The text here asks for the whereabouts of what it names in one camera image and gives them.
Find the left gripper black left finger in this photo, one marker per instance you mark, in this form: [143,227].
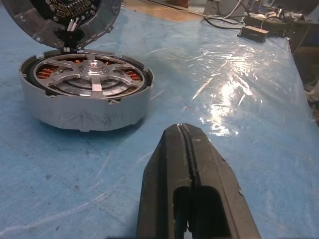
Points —
[162,179]

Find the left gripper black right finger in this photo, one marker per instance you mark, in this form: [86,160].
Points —
[219,179]

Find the silver spoked motor rotor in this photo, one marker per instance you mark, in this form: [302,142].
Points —
[97,87]

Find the silver motor housing copper windings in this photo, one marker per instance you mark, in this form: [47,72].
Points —
[82,117]

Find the blue plastic-covered table mat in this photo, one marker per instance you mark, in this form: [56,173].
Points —
[224,104]

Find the black rectangular box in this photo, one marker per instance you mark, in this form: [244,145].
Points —
[253,33]

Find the brown cardboard sheet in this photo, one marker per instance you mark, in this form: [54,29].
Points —
[169,10]

